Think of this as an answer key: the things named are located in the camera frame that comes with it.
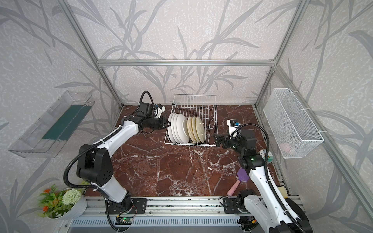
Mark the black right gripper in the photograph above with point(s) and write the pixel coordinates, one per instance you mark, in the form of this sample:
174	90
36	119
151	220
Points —
226	139

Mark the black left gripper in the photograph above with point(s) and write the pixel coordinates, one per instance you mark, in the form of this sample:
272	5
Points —
162	121

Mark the white plate with red characters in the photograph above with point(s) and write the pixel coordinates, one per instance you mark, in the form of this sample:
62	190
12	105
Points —
171	137

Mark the white plate with orange sunburst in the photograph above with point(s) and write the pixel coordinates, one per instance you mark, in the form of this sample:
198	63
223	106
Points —
173	117

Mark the white wire dish rack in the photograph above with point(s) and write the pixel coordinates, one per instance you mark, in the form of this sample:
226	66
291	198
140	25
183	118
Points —
203	106

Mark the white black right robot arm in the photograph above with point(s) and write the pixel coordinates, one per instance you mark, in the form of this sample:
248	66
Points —
273	212

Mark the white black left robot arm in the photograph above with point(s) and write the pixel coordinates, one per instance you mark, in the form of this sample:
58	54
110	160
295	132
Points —
93	168

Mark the small round patterned dish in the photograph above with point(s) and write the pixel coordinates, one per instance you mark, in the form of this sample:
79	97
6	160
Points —
263	152

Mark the beige patterned plate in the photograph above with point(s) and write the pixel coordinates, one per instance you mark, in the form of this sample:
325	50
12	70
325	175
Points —
200	129
190	130
195	130

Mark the purple pink spatula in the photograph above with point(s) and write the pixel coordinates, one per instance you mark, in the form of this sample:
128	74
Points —
242	177

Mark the pink object in basket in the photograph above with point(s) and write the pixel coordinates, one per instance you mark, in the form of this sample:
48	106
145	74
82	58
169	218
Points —
286	148

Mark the green mat in shelf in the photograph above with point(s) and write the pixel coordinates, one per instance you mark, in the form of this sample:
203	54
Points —
67	123

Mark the green lit circuit board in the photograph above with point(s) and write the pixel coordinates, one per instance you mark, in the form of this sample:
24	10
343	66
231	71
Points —
124	220

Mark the potted artificial flowers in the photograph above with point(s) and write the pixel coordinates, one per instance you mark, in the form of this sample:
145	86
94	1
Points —
62	204

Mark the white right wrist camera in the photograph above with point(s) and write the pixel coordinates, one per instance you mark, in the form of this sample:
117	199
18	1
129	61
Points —
233	125

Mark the aluminium frame crossbar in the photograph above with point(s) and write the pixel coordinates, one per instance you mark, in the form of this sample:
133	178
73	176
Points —
260	63

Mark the white mesh wall basket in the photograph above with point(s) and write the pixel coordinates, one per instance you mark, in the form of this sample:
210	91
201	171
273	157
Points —
290	123

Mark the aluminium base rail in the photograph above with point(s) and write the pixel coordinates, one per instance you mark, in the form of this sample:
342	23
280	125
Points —
164	211

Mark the clear plastic wall shelf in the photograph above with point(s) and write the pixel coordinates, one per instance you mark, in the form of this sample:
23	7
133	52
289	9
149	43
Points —
31	144

